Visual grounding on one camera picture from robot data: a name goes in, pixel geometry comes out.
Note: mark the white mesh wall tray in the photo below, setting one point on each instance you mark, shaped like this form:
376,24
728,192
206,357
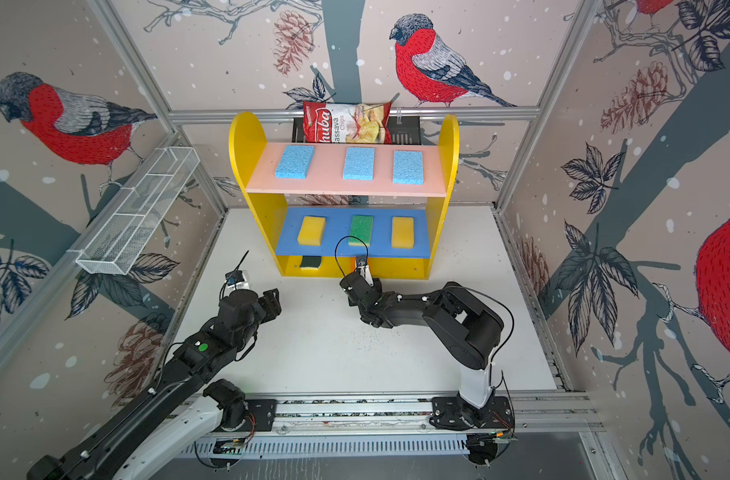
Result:
121,238

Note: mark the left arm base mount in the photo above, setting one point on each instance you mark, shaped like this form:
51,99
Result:
237,413

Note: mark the red cassava chips bag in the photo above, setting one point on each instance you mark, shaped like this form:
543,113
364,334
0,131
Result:
346,123

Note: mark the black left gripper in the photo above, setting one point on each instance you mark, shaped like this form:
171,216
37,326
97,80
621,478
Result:
271,304

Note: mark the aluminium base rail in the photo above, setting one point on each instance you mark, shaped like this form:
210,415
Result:
306,427

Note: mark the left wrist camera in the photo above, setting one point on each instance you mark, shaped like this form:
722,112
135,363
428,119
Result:
236,280

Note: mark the dark green wavy sponge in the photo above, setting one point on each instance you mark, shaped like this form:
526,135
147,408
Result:
310,262

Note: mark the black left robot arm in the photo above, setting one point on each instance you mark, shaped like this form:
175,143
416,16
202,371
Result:
221,341

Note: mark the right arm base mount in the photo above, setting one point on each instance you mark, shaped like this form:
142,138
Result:
467,414

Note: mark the light blue sponge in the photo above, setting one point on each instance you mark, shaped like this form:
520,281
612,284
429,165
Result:
295,162
359,164
408,168

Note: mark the yellow shelf unit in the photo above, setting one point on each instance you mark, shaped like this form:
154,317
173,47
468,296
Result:
279,222

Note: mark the pink upper shelf board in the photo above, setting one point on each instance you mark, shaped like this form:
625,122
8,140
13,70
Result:
325,175

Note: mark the yellow sponge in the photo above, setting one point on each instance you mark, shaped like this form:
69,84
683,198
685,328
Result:
403,233
312,231

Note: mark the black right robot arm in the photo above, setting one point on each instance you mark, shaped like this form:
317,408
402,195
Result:
468,329

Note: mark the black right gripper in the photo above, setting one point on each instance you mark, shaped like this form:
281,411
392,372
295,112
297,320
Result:
376,287

